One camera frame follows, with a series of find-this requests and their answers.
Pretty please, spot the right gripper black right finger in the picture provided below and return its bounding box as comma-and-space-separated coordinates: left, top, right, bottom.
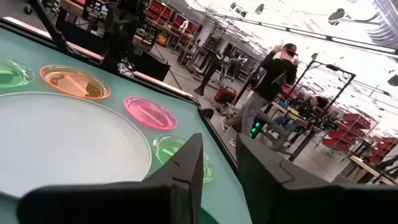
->
235, 133, 398, 224

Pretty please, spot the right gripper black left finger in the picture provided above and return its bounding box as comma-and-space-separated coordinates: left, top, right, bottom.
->
17, 133, 205, 224

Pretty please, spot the green translucent plastic plate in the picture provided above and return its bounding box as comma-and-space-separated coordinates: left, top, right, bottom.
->
0, 57, 35, 89
152, 134, 216, 184

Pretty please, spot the large white plastic plate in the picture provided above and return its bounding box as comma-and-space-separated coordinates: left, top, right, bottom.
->
0, 91, 152, 198

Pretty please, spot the dark green plastic plate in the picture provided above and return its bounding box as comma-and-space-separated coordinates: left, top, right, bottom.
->
200, 207, 220, 224

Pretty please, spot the pink translucent plastic plate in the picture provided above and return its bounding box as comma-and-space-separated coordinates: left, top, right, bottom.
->
123, 96, 178, 131

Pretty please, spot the orange translucent plastic plate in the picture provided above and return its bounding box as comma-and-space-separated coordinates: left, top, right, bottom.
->
39, 64, 111, 100

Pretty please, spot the grey workstation table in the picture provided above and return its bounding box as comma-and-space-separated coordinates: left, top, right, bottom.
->
256, 101, 326, 162

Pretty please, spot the wooden top table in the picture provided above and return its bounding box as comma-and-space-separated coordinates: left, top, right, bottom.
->
332, 154, 398, 187

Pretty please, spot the red bin shelf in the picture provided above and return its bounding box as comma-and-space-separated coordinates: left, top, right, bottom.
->
322, 113, 373, 153
146, 0, 200, 35
369, 136, 398, 165

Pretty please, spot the person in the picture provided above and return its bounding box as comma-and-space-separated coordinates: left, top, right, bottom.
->
221, 42, 300, 147
273, 95, 330, 128

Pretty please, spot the red floor box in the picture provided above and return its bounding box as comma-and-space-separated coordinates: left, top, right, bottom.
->
213, 86, 239, 105

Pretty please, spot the black side panel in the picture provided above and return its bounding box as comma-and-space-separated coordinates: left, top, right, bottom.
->
129, 51, 171, 82

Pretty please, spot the long ceiling light bar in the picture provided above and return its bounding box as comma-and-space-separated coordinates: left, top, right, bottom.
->
203, 11, 398, 56

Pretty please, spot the black station frame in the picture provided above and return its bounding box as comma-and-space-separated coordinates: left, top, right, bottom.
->
287, 60, 358, 116

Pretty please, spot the black table frame post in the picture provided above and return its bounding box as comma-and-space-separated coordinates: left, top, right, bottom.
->
29, 0, 71, 54

